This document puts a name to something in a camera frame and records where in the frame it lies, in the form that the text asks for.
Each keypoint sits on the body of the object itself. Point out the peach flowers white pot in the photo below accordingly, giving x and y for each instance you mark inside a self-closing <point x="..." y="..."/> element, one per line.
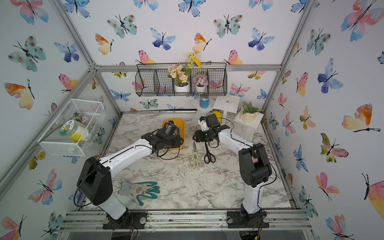
<point x="180" y="78"/>

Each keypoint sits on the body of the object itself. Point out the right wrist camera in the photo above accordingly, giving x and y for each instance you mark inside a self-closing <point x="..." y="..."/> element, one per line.
<point x="203" y="123"/>

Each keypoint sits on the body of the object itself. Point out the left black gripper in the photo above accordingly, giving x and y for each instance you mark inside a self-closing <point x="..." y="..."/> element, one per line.
<point x="178" y="140"/>

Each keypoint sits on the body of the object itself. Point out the succulent in cream pot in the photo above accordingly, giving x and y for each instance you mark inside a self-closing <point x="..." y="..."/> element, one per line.
<point x="249" y="112"/>

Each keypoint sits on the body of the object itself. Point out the yellow plastic storage box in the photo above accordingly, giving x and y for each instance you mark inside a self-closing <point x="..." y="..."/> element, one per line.
<point x="181" y="127"/>

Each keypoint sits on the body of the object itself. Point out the yellow plastic jar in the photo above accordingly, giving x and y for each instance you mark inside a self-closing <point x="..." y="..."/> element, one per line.
<point x="218" y="115"/>

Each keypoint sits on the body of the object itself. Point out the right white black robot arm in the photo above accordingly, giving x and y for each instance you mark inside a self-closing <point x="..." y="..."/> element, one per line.
<point x="254" y="164"/>

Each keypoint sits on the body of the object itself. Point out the white tiered display stand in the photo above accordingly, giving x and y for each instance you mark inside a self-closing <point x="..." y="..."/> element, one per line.
<point x="230" y="104"/>

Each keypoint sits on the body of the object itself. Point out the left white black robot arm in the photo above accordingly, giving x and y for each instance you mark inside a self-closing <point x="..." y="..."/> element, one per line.
<point x="96" y="178"/>

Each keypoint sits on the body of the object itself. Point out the purple flowers white pot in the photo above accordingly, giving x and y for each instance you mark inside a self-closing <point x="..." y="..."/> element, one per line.
<point x="201" y="82"/>

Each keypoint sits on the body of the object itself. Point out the blue tin can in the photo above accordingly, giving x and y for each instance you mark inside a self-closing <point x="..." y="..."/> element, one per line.
<point x="204" y="101"/>

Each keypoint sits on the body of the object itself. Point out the large black scissors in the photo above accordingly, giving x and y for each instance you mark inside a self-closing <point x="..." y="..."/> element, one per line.
<point x="209" y="157"/>

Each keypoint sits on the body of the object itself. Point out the black wire wall basket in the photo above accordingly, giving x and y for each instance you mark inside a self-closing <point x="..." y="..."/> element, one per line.
<point x="152" y="80"/>

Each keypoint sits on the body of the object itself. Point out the aluminium front rail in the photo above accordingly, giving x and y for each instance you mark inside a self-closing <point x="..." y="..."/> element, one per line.
<point x="197" y="220"/>

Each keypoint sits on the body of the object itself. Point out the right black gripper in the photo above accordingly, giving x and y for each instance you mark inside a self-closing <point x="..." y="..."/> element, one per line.
<point x="198" y="136"/>

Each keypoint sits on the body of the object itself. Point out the cream handled kitchen scissors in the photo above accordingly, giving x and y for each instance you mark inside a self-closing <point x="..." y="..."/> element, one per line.
<point x="195" y="160"/>

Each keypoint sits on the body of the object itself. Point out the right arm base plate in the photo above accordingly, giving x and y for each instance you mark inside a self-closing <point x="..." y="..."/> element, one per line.
<point x="242" y="219"/>

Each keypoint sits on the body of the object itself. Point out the clear acrylic wall box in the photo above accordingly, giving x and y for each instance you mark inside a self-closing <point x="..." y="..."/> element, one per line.
<point x="89" y="113"/>

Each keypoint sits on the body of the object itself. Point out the yellow artificial flower sprig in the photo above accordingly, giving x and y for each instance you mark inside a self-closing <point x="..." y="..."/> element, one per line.
<point x="193" y="61"/>

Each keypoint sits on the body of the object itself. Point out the green lid yellow jar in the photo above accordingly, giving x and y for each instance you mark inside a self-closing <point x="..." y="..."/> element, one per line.
<point x="75" y="131"/>

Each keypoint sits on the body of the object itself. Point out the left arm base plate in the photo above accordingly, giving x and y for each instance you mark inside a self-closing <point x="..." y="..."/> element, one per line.
<point x="128" y="220"/>

